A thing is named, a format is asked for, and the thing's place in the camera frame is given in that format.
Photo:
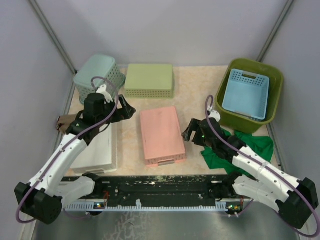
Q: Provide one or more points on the light blue perforated basket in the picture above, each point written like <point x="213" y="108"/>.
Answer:
<point x="247" y="94"/>

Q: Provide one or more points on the aluminium frame post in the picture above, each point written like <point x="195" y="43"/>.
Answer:
<point x="52" y="35"/>
<point x="276" y="28"/>

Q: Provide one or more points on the white perforated basket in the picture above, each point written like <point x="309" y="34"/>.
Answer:
<point x="101" y="156"/>

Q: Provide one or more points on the olive green large tub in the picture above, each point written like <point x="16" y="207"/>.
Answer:
<point x="241" y="123"/>

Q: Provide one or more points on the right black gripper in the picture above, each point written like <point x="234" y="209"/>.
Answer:
<point x="194" y="126"/>

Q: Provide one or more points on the light green shallow basket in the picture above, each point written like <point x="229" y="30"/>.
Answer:
<point x="150" y="81"/>

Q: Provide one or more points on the right aluminium frame post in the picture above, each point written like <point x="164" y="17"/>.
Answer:
<point x="276" y="28"/>

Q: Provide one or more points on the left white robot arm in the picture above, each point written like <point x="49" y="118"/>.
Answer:
<point x="42" y="198"/>

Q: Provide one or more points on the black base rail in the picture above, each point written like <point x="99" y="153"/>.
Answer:
<point x="164" y="190"/>

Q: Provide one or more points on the left aluminium frame post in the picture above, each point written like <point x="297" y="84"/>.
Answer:
<point x="52" y="35"/>

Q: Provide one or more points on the white slotted cable duct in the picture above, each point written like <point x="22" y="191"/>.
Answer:
<point x="98" y="206"/>

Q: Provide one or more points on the teal perforated plastic basket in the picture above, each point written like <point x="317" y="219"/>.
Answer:
<point x="98" y="65"/>

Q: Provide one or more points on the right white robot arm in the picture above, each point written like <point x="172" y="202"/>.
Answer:
<point x="293" y="199"/>

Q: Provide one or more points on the pink perforated basket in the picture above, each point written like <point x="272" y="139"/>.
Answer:
<point x="161" y="136"/>

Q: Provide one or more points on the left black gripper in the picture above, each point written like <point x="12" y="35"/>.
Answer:
<point x="129" y="110"/>

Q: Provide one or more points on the brown cloth pouch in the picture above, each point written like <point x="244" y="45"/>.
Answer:
<point x="64" y="122"/>

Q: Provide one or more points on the green cloth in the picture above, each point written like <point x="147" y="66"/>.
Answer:
<point x="262" y="145"/>

